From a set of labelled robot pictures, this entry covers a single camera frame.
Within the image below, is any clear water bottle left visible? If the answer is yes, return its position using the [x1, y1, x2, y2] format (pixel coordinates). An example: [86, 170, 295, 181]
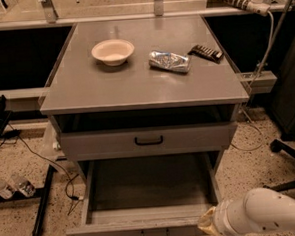
[0, 179, 15, 200]

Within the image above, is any white paper bowl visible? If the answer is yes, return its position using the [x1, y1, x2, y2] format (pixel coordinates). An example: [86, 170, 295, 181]
[91, 39, 134, 66]

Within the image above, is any white power strip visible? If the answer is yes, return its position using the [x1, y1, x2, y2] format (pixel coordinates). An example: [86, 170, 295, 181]
[221, 0, 270, 16]

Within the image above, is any white cable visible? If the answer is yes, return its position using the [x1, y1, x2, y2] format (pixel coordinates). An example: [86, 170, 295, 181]
[222, 10, 284, 153]

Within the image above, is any black office chair base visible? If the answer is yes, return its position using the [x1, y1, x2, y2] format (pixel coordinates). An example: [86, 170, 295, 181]
[259, 137, 295, 194]

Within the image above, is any dark chocolate bar wrapper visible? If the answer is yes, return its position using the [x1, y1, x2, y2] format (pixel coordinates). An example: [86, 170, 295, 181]
[188, 45, 224, 64]

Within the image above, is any clear water bottle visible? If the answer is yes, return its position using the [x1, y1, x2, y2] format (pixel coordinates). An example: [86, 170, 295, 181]
[0, 179, 15, 200]
[11, 173, 36, 197]

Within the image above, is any black floor cable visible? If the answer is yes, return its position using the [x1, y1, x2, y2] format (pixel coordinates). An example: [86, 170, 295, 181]
[0, 117, 86, 220]

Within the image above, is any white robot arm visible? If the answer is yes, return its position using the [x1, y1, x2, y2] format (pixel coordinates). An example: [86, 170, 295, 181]
[197, 188, 295, 236]

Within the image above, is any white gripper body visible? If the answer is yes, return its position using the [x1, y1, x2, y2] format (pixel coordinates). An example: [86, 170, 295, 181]
[213, 198, 250, 236]

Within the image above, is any clear water bottle right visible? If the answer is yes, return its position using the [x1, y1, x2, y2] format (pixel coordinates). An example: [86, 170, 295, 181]
[11, 173, 36, 197]

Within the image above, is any grey drawer cabinet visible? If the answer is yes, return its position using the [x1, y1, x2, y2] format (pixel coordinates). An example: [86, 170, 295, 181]
[34, 11, 254, 170]

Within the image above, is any grey top drawer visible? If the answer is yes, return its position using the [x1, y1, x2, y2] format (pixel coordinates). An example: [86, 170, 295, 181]
[59, 122, 237, 162]

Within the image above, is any grey drawer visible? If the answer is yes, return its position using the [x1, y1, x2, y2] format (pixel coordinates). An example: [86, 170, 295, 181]
[59, 122, 237, 162]
[66, 153, 221, 236]

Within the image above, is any crumpled silver chip bag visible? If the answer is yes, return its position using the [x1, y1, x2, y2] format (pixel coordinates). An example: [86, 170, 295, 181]
[149, 50, 190, 74]

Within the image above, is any black floor stand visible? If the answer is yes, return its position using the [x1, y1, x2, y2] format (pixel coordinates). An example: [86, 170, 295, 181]
[0, 165, 57, 236]

